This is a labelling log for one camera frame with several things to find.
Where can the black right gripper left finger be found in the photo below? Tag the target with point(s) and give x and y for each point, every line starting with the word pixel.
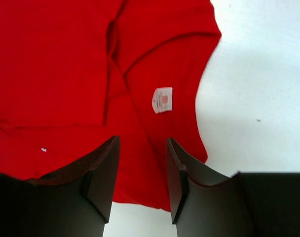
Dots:
pixel 72 201

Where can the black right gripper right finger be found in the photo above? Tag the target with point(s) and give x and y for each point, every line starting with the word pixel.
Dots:
pixel 205 203

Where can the red t shirt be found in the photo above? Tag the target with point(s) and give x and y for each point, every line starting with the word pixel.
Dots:
pixel 74 73

